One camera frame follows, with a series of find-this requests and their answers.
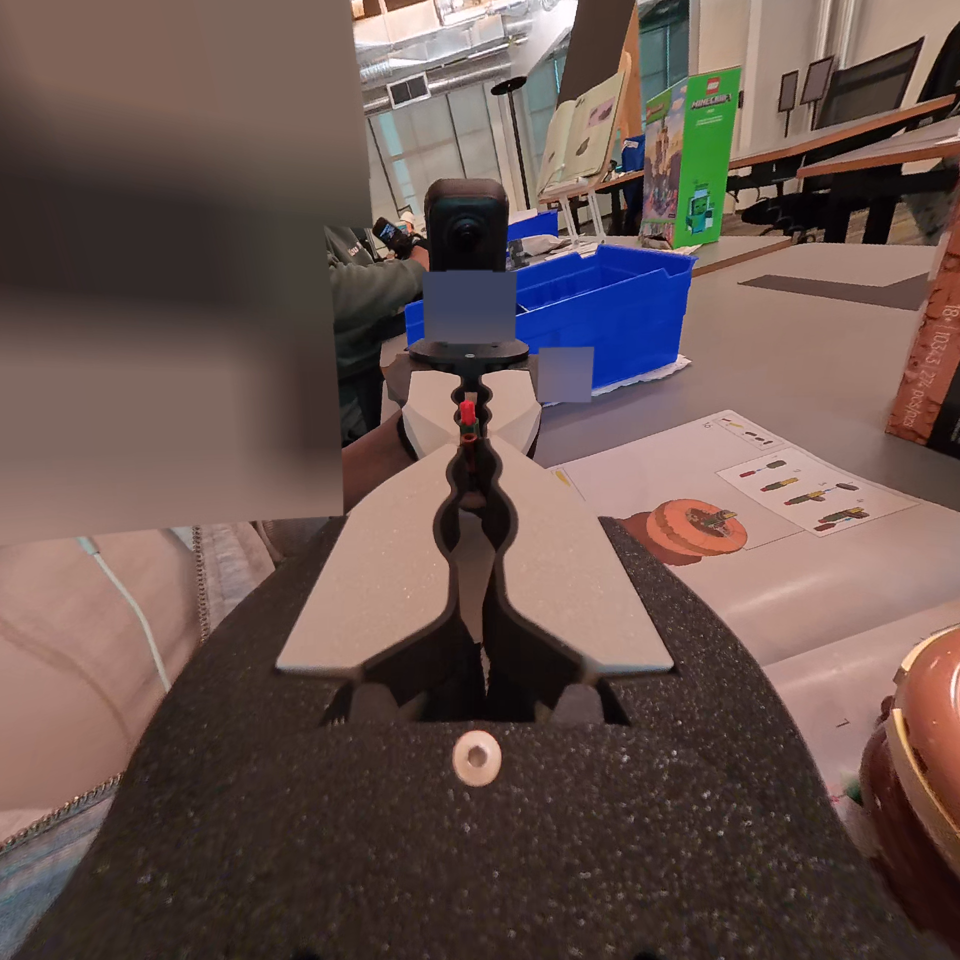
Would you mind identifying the orchid building set box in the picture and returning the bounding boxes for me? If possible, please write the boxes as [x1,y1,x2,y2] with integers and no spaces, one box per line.
[885,225,960,460]

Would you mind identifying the open book on stand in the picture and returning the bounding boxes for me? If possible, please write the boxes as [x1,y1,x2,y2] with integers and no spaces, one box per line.
[536,71,630,241]

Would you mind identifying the dark grey desk mat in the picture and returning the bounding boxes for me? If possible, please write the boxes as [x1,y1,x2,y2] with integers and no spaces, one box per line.
[738,272,931,312]

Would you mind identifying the person's blue jeans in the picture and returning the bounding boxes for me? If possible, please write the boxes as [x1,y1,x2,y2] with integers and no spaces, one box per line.
[0,780,125,960]

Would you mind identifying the green building set box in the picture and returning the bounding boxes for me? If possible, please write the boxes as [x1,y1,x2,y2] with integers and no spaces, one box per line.
[639,66,744,250]

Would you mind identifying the thin white cable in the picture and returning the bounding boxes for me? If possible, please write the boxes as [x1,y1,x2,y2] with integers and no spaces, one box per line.
[77,534,171,693]

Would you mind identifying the green yellow brick stem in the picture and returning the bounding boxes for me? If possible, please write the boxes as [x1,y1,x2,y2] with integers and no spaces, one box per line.
[457,399,483,481]

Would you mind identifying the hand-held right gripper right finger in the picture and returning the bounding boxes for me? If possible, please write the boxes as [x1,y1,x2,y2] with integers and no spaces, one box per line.
[480,439,675,723]

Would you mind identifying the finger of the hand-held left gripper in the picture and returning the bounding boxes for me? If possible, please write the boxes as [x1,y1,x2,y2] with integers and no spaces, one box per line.
[403,371,465,459]
[480,371,543,457]

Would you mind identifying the large blue plastic bin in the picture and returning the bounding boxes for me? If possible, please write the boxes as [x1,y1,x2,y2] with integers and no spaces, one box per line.
[405,249,699,406]

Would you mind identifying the grey desk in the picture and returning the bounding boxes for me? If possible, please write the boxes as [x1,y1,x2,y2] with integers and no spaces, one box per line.
[525,234,960,826]

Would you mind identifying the building instruction booklet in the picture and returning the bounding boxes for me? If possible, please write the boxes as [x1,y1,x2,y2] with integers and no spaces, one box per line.
[547,408,960,826]

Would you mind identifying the wood edged office table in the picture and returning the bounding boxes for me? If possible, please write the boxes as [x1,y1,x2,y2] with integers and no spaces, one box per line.
[796,120,960,245]
[726,93,960,226]

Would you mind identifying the black floor lamp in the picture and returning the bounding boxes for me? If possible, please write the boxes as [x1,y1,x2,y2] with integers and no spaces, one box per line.
[491,75,535,213]

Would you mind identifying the small blue plastic bin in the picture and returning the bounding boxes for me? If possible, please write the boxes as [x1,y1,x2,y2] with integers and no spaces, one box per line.
[506,208,562,264]

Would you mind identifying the dark brown display board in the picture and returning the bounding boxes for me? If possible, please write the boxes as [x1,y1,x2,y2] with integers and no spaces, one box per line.
[558,0,644,175]

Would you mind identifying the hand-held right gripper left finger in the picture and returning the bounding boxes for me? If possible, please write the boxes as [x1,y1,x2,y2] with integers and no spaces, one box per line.
[276,441,485,723]

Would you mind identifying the white paper sheet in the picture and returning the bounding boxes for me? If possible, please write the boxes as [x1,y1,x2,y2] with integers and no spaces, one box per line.
[540,354,693,408]

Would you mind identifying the peach brick flower pot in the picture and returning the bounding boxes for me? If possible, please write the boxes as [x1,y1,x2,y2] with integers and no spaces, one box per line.
[855,626,960,935]

